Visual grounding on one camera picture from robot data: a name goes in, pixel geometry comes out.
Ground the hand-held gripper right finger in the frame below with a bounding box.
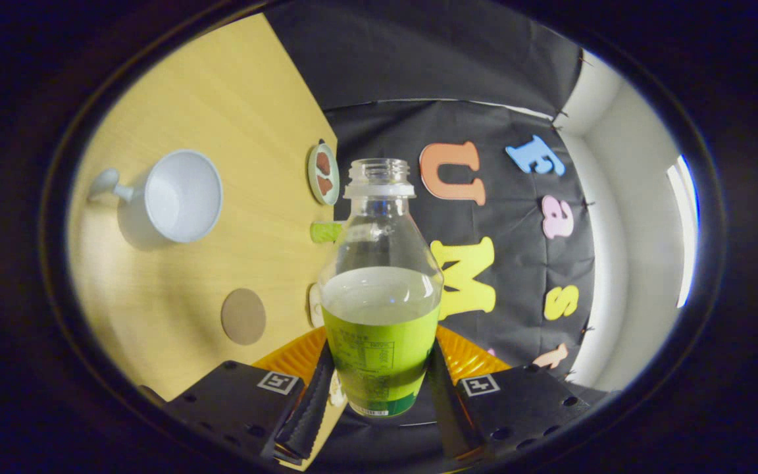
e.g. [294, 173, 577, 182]
[426, 325, 620, 461]

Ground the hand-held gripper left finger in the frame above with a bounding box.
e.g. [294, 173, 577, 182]
[155, 326, 339, 467]

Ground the green label juice bottle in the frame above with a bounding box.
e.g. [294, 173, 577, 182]
[318, 158, 445, 418]

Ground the round brown coaster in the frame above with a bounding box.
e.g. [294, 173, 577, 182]
[221, 288, 267, 346]

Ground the white cup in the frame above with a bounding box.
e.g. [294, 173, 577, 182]
[88, 149, 224, 244]

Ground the capped green drink bottle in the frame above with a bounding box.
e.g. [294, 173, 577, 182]
[310, 221, 347, 244]

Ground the grey-green round plate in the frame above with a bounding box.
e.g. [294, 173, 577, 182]
[307, 142, 340, 206]

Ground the wooden table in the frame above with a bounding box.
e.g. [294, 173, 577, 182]
[66, 13, 339, 469]

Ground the black backdrop cloth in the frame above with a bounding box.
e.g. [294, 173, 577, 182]
[264, 0, 597, 471]

